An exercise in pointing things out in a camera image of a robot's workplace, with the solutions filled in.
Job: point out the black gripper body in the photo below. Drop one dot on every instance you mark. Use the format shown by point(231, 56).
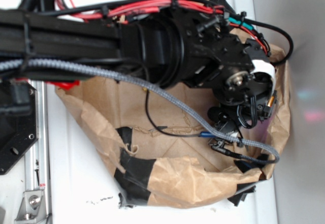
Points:
point(245, 89)

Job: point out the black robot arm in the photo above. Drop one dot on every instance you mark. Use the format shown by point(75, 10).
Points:
point(156, 51)

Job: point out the brown paper bag bin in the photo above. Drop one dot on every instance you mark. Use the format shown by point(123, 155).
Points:
point(151, 168)

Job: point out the metal corner bracket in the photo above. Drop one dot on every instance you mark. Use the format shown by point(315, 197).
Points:
point(32, 208)

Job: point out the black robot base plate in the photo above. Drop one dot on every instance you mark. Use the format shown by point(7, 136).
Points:
point(18, 122)

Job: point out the aluminium extrusion rail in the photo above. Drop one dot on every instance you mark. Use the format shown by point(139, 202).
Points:
point(37, 161)

